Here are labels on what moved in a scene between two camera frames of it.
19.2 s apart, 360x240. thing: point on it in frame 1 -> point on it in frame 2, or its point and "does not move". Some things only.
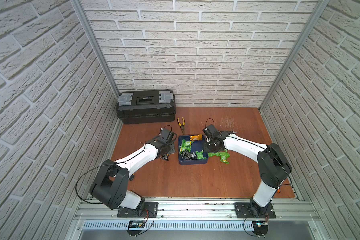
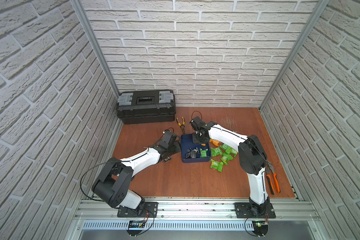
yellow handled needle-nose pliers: [182, 126] does not move
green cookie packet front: [185, 145] -> [225, 157]
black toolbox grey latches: [146, 106] does not move
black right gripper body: [208, 147] -> [196, 138]
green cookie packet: [223, 157] -> [218, 165]
